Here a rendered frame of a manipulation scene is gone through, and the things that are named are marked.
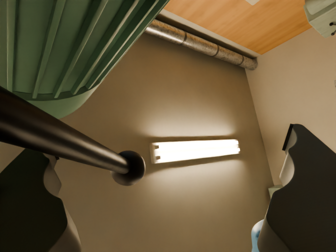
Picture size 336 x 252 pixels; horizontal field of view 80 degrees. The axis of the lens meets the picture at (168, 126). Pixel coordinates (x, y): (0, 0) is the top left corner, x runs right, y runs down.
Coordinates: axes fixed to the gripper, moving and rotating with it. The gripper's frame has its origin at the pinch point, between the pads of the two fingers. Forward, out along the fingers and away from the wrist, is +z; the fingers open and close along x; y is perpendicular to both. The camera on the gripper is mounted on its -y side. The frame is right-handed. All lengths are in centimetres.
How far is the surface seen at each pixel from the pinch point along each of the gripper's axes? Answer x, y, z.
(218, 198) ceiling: 42, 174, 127
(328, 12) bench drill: 127, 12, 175
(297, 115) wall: 161, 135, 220
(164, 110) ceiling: -10, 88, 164
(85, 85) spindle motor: -8.2, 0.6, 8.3
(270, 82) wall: 141, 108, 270
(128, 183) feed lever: -4.2, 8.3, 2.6
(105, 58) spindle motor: -4.7, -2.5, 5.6
